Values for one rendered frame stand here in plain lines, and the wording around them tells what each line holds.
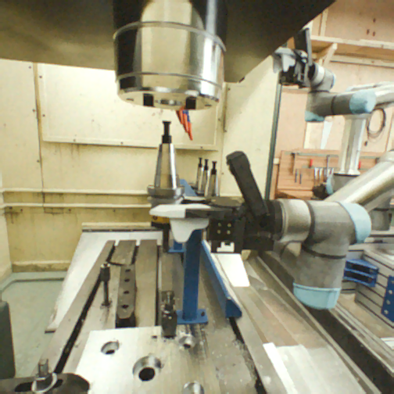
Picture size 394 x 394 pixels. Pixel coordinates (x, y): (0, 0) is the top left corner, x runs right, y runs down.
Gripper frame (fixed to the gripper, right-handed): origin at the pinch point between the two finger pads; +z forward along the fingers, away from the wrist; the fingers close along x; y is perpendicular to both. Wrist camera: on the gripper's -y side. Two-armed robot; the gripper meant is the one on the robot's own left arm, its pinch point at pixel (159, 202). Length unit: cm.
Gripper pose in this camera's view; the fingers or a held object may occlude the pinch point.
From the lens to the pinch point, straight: 40.6
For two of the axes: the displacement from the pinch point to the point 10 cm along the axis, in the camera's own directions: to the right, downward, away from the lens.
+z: -10.0, -0.5, -0.8
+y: -0.6, 9.8, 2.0
